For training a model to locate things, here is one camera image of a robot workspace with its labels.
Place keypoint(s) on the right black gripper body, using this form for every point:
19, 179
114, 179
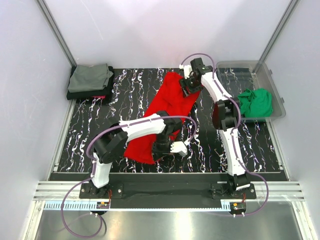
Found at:
191, 85

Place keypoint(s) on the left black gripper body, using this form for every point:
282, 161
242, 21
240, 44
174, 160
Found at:
162, 145

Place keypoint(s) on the red t shirt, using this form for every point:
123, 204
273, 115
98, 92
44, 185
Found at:
169, 98

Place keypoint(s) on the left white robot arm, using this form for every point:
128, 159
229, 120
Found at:
109, 145

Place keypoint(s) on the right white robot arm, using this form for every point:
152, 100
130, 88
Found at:
226, 118

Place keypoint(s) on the clear plastic bin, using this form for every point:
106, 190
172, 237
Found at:
237, 76

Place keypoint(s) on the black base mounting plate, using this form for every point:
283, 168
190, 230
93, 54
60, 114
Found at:
166, 191

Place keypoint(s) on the green t shirt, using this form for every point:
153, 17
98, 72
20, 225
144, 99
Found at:
255, 103

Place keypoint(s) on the folded black t shirt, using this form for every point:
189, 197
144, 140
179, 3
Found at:
106, 91

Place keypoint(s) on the folded pink t shirt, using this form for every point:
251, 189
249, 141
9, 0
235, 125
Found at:
98, 97

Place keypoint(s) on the folded grey t shirt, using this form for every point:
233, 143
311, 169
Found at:
89, 78

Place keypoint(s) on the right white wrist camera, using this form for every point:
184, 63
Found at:
187, 69

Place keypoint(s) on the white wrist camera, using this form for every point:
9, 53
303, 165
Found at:
179, 147
187, 69

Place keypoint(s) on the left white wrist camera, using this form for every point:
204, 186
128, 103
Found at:
179, 147

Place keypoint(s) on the aluminium frame rail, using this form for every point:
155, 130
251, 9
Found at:
276, 191

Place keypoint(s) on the white slotted cable duct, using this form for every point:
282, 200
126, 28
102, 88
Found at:
106, 206

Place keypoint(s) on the right aluminium corner post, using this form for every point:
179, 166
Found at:
292, 5

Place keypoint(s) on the aluminium corner post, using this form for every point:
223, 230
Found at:
45, 10
292, 5

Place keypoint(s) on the left aluminium corner post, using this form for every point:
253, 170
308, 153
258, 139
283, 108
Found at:
45, 10

